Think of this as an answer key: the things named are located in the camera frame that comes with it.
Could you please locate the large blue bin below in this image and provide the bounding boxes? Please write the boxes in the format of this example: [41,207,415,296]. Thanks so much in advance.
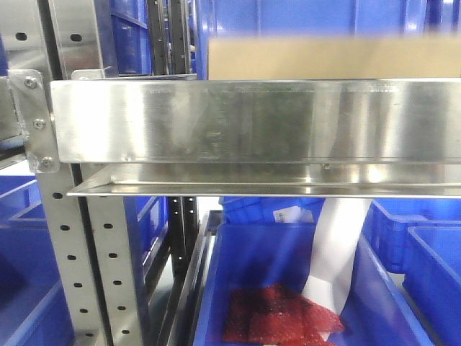
[193,223,432,345]

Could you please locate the black perforated upright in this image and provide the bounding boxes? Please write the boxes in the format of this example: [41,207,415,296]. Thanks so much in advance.
[146,0,191,76]

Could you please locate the blue bin upper shelf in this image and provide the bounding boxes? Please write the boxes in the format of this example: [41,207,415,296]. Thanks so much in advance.
[193,1,460,79]

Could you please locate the blue bin lower right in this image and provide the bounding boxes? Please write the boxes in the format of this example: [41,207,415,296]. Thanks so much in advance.
[362,198,460,345]

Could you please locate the blue bin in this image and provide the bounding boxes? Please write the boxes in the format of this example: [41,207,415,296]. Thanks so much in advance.
[362,198,460,345]
[1,176,74,345]

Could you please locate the brown cardboard box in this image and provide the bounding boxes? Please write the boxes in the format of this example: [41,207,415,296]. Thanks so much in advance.
[207,35,460,80]

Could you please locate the steel shelf front beam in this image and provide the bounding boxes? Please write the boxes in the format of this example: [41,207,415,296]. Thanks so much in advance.
[51,79,460,198]

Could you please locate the red bubble wrap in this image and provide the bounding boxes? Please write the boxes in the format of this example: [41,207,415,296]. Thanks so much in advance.
[221,283,345,345]

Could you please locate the perforated steel upright post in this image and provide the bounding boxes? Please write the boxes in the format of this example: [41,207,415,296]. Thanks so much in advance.
[1,1,149,345]

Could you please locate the blue bin lower left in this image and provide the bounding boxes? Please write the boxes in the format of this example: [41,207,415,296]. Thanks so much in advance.
[1,176,74,345]

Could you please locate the white paper sheet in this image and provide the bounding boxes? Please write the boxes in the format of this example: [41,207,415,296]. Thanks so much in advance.
[302,198,372,315]

